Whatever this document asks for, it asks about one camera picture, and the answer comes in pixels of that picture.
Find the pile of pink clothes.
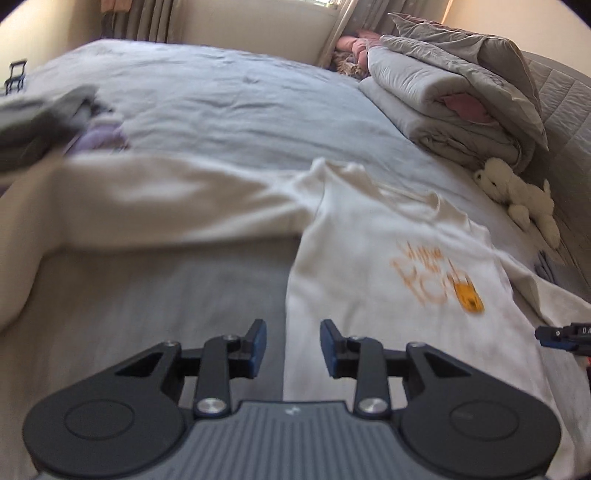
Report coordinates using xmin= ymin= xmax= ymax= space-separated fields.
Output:
xmin=330 ymin=30 xmax=384 ymax=77

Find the grey fleece garment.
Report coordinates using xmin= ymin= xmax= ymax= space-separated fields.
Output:
xmin=0 ymin=84 xmax=100 ymax=176

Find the grey star-print curtain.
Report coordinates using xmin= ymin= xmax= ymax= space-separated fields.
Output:
xmin=124 ymin=0 xmax=174 ymax=44
xmin=318 ymin=0 xmax=416 ymax=65

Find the white long-sleeve shirt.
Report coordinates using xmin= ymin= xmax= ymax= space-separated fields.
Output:
xmin=0 ymin=152 xmax=591 ymax=480

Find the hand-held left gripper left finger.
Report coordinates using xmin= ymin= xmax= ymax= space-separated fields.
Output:
xmin=113 ymin=318 xmax=269 ymax=418

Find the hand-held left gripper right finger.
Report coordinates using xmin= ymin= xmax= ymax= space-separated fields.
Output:
xmin=320 ymin=318 xmax=472 ymax=418

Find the purple garment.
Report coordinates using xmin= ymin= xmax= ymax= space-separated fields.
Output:
xmin=69 ymin=117 xmax=130 ymax=153

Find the grey quilted headboard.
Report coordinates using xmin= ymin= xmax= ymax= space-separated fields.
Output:
xmin=519 ymin=48 xmax=591 ymax=305

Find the white plush dog toy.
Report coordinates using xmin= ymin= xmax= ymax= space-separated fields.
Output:
xmin=473 ymin=157 xmax=561 ymax=250

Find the black luggage handle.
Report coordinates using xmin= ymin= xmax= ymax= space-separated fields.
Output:
xmin=4 ymin=59 xmax=28 ymax=90

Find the folded grey garment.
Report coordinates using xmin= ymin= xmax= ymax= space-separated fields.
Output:
xmin=533 ymin=251 xmax=561 ymax=283

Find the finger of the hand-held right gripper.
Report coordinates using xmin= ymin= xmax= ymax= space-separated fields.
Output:
xmin=534 ymin=322 xmax=591 ymax=357

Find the bed with grey sheet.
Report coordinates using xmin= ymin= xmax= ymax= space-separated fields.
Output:
xmin=0 ymin=39 xmax=591 ymax=480

